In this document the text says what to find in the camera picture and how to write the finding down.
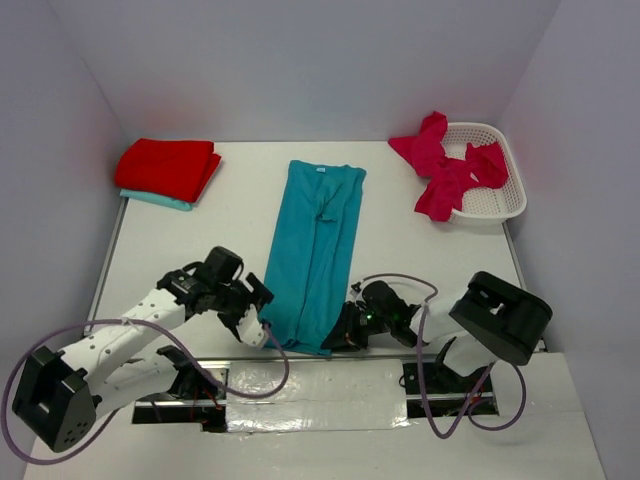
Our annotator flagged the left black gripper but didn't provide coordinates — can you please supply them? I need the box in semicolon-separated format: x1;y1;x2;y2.
210;271;273;335

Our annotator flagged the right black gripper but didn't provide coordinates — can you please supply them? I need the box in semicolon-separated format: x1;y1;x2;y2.
322;300;394;352

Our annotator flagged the teal blue t shirt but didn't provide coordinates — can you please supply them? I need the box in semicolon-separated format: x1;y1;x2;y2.
259;160;366;356

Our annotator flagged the mint green t shirt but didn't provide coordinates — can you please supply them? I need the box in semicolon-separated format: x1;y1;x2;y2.
119;189;193;212

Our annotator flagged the red t shirt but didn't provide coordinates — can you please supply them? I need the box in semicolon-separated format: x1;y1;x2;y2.
114;138;221;204

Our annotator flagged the magenta pink t shirt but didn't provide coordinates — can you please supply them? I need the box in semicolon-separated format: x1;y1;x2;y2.
388;111;509;222

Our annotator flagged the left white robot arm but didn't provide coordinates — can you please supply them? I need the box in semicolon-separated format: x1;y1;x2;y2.
11;270;274;453

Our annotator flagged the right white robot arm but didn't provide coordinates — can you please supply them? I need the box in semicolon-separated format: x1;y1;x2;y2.
322;271;553;391

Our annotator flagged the white plastic basket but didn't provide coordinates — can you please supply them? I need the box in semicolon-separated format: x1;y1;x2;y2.
442;122;527;227

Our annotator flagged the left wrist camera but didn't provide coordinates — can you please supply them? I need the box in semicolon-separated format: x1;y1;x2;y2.
201;246;244;284

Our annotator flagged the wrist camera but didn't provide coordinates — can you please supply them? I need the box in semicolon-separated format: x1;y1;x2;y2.
362;280;406;312
201;246;244;284

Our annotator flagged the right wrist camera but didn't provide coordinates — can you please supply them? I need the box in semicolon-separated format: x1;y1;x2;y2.
362;280;406;312

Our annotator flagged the aluminium rail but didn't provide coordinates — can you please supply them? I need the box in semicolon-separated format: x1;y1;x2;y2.
196;353;418;365

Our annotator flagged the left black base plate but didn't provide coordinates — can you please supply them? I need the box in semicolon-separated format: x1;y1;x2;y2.
140;367;225;402

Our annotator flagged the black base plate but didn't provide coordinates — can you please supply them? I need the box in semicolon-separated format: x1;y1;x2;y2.
398;362;486;399
140;367;225;402

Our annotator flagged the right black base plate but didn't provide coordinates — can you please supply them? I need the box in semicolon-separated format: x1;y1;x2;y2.
398;362;486;399

